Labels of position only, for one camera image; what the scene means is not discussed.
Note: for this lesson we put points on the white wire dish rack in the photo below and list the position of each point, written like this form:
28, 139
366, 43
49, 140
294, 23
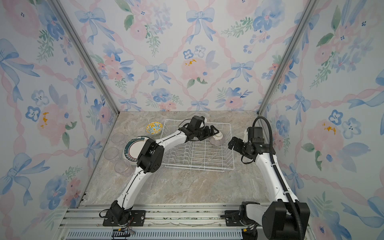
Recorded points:
203, 155

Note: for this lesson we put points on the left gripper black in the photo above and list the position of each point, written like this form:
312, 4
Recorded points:
208, 134

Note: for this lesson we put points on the yellow blue patterned bowl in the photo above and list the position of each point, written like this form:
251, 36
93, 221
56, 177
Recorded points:
154, 128

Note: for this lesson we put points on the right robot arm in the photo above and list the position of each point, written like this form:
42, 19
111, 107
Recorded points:
285, 218

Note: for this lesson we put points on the clear glass back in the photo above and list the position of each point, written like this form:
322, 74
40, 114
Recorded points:
122, 167

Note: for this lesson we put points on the clear glass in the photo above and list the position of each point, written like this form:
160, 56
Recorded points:
122, 167
118, 138
111, 153

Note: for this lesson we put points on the left corner aluminium profile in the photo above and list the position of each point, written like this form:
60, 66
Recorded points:
58, 9

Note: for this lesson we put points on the corner aluminium profile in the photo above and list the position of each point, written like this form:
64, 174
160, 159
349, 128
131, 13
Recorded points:
291, 47
58, 9

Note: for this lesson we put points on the clear glass front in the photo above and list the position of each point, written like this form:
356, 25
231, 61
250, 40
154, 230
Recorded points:
118, 138

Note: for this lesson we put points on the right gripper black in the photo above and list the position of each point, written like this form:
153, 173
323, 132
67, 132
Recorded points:
237, 147

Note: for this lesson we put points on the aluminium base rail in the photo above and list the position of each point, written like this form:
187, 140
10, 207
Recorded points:
152, 222

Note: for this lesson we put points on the right corner aluminium profile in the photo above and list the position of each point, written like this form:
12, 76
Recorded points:
291, 47

